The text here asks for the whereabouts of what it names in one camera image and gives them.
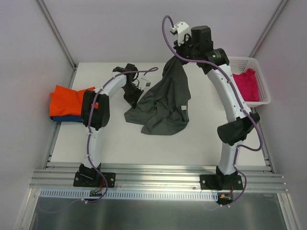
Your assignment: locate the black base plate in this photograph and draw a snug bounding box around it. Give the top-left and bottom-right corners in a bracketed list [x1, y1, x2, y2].
[200, 174, 243, 191]
[73, 172, 116, 188]

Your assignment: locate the dark grey t shirt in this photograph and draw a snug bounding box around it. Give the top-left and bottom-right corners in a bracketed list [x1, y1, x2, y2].
[124, 56, 191, 136]

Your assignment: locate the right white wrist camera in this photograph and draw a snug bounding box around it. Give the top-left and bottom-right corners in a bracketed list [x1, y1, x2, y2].
[170, 22, 191, 46]

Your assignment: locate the white plastic basket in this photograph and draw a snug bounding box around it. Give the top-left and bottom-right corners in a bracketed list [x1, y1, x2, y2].
[228, 57, 271, 108]

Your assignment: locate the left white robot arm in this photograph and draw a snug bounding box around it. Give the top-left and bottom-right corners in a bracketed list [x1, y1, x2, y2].
[77, 63, 143, 186]

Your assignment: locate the aluminium mounting rail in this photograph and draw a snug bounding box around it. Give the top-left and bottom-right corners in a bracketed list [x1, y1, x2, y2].
[30, 162, 290, 193]

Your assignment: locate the white slotted cable duct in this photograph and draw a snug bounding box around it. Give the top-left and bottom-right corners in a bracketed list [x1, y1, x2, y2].
[39, 188, 218, 201]

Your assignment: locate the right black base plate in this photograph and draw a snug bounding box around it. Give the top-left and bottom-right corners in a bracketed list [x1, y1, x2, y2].
[200, 174, 243, 191]

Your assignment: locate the orange folded t shirt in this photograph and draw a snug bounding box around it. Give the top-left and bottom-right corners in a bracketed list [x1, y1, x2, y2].
[49, 85, 95, 117]

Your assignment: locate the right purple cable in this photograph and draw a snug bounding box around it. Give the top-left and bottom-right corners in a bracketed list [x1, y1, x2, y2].
[162, 15, 263, 208]

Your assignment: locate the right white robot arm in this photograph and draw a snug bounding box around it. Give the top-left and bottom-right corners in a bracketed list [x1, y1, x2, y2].
[170, 22, 260, 190]

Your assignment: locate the blue folded t shirt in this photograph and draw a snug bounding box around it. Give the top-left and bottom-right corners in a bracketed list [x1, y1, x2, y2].
[52, 115, 84, 124]

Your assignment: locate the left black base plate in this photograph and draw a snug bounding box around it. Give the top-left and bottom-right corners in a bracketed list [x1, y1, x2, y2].
[73, 172, 116, 188]

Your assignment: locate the pink t shirt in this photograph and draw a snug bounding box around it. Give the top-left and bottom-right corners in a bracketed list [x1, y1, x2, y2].
[233, 69, 260, 102]

